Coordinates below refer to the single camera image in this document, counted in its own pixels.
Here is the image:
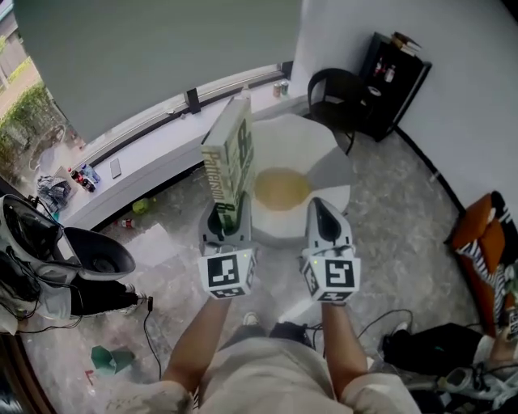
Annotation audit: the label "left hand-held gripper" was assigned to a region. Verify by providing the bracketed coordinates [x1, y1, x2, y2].
[197, 193, 259, 301]

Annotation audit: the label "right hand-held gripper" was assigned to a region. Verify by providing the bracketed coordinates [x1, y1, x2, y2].
[300, 196, 363, 304]

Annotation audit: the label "white egg-shaped seat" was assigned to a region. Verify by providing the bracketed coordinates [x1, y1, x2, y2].
[241, 112, 353, 250]

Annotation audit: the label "green and cream hardback book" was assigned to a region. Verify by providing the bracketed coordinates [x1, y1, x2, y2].
[201, 96, 257, 238]

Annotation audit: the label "person's right forearm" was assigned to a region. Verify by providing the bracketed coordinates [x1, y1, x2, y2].
[321, 301, 370, 402]

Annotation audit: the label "person's left forearm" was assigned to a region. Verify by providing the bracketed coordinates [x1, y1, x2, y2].
[160, 297, 232, 391]

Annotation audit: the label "white paper sheet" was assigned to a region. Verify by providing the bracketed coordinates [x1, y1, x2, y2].
[124, 224, 180, 268]

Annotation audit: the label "green plastic bottle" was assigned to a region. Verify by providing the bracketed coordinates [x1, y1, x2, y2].
[132, 197, 157, 216]

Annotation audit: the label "white window bench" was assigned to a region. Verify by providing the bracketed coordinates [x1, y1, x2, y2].
[59, 63, 311, 232]

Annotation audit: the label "person's dark trouser leg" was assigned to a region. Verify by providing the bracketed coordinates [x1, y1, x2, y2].
[267, 321, 315, 349]

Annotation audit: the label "black chair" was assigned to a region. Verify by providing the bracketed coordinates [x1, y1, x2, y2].
[306, 67, 372, 155]

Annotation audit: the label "white shell chair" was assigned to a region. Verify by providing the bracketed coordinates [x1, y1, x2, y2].
[63, 226, 137, 281]

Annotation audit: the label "black shelf cabinet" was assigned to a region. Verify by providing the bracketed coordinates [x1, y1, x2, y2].
[357, 32, 433, 143]

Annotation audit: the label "blue capped water bottle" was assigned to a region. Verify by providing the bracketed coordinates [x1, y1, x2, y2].
[80, 163, 102, 184]

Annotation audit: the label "dark soda bottle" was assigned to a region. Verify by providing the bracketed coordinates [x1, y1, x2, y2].
[68, 167, 96, 193]

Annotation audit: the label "orange zebra print cushion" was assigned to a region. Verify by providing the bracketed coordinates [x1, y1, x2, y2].
[450, 189, 518, 337]

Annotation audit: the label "person's beige shirt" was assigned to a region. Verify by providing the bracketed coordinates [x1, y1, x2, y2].
[96, 337, 414, 414]

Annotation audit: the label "black bag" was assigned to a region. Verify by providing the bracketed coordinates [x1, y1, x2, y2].
[381, 322, 486, 378]

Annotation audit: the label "plaid cloth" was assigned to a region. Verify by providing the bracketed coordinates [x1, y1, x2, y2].
[36, 174, 73, 213]

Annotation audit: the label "green paper box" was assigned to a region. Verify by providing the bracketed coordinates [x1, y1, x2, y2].
[90, 344, 137, 375]

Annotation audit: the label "books stacked on cabinet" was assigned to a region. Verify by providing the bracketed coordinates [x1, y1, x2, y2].
[389, 31, 424, 58]

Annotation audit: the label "grey and black gear bundle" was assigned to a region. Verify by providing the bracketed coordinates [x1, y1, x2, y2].
[0, 193, 84, 324]

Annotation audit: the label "black cable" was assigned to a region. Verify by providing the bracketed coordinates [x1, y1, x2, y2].
[355, 308, 414, 341]
[142, 296, 163, 379]

